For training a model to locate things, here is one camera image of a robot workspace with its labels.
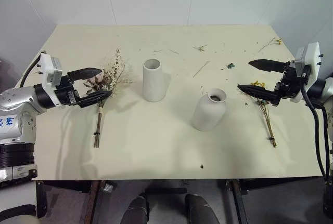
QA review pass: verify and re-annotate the white cylinder vase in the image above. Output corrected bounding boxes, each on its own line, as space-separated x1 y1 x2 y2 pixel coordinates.
142 58 167 103

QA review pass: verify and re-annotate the pale robot body shell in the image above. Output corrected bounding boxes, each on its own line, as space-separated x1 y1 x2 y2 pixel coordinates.
0 203 40 224

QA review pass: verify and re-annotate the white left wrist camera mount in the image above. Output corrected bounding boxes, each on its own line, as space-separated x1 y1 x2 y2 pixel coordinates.
38 51 63 107

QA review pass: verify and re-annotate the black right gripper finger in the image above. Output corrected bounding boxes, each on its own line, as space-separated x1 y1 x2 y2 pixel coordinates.
248 58 287 74
237 83 277 105

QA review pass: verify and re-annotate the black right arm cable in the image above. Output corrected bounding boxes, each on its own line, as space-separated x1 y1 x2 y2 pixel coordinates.
301 71 329 181

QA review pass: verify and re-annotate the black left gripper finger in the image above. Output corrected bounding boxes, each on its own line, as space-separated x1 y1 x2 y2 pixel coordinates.
76 90 113 109
68 67 103 82

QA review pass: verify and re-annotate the rusty brown table bar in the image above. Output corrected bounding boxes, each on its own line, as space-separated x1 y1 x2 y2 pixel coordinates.
87 180 107 224

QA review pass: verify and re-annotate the dark rounded shape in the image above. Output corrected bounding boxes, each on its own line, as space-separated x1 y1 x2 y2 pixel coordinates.
184 193 221 224
120 195 150 224

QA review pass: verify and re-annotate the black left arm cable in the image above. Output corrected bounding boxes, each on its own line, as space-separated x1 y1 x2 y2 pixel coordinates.
20 51 44 88

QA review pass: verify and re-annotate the loose yellow flower sprig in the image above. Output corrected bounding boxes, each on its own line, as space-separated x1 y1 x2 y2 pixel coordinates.
258 37 283 52

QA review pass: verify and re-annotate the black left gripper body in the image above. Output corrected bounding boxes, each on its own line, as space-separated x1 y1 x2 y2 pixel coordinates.
54 72 81 108

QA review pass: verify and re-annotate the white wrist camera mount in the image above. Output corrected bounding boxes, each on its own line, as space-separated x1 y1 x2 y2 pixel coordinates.
294 42 324 103
38 51 63 107

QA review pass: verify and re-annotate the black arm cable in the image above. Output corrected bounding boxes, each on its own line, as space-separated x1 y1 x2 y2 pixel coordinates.
301 71 329 181
20 51 44 88

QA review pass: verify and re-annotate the dried beige flower bouquet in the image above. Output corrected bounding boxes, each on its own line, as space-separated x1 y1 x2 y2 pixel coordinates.
82 48 135 149

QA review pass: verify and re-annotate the black table leg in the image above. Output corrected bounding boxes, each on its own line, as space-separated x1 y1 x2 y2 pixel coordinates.
36 180 48 219

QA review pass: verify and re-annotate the white bottle-shaped vase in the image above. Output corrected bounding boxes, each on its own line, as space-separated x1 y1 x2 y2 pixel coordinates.
191 87 227 133

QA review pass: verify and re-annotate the dried yellow flower bouquet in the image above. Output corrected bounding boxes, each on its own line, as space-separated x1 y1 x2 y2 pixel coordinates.
240 79 278 149

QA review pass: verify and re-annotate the black and rusty table bar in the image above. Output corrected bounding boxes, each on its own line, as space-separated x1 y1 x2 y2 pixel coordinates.
225 179 249 224

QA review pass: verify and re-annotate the loose thin dry stem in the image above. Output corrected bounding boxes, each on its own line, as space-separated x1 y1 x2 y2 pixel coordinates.
193 61 210 78

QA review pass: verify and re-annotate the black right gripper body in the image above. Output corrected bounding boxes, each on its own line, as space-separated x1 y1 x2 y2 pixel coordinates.
273 61 304 106

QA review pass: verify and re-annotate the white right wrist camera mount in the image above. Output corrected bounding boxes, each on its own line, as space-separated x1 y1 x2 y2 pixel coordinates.
294 42 324 103

